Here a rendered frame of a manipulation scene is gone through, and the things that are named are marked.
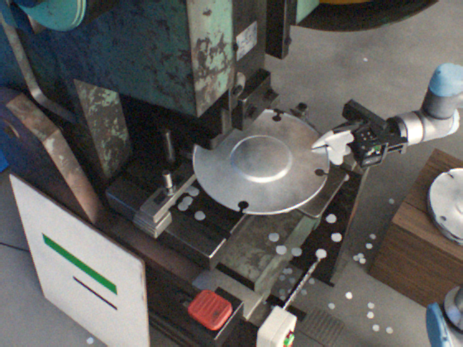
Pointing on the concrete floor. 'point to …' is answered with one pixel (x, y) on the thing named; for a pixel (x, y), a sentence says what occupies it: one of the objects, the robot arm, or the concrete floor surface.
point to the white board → (84, 270)
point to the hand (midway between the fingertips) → (315, 144)
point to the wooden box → (420, 244)
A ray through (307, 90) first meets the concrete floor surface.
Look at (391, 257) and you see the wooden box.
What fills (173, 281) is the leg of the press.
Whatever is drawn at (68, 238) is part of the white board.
